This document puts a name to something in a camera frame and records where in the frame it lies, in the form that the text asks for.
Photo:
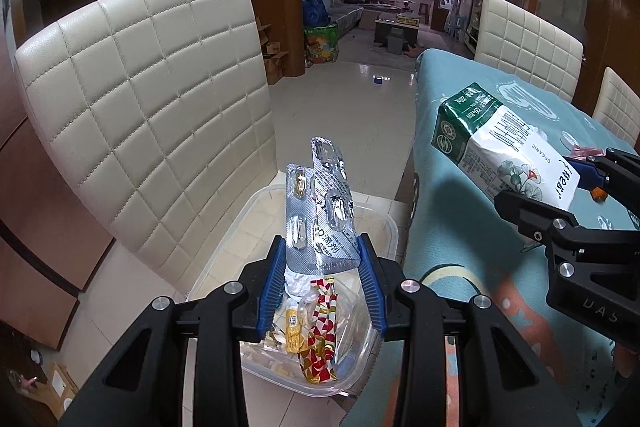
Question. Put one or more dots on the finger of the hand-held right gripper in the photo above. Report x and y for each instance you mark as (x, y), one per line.
(540, 217)
(587, 172)

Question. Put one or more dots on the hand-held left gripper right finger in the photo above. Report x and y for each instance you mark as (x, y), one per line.
(372, 292)

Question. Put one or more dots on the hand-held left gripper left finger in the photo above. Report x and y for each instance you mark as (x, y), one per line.
(272, 287)

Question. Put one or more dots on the white tissue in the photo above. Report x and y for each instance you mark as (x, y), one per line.
(300, 283)

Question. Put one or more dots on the gold foil clear wrapper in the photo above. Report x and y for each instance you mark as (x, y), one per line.
(292, 324)

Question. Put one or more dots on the clear plastic bin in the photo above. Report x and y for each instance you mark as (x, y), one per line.
(345, 337)

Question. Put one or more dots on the red gold checkered wrapper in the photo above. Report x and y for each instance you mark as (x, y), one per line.
(320, 337)

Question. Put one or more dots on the green white organic food bag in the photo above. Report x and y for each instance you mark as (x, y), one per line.
(495, 142)

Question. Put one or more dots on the silver blister pack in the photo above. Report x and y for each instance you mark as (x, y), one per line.
(325, 217)

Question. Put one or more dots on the crumpled pink wrapper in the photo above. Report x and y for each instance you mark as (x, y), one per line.
(584, 152)

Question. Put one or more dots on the orange peel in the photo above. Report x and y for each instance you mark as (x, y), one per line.
(598, 193)

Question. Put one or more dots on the cream quilted leather chair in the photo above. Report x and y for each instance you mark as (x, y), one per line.
(525, 47)
(617, 107)
(150, 107)

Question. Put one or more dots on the teal printed tablecloth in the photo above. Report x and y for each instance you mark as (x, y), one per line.
(450, 232)

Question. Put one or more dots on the small grey stool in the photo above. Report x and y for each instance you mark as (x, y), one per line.
(395, 44)

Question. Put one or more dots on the small cardboard box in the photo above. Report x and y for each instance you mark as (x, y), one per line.
(62, 384)

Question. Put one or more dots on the pile of cardboard boxes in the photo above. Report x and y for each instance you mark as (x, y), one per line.
(272, 54)

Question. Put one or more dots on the low coffee table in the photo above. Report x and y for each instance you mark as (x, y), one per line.
(397, 26)

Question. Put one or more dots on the brown wooden panel cabinet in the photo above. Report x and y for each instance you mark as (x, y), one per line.
(40, 232)

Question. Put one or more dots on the colourful printed bag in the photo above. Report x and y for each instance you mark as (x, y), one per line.
(321, 44)

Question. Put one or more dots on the wooden partition cabinet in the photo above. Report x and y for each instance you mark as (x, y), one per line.
(285, 32)

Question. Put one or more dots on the grey sofa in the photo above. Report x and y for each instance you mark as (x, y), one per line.
(345, 14)

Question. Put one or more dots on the blue bag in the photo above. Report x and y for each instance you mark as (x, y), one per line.
(315, 11)

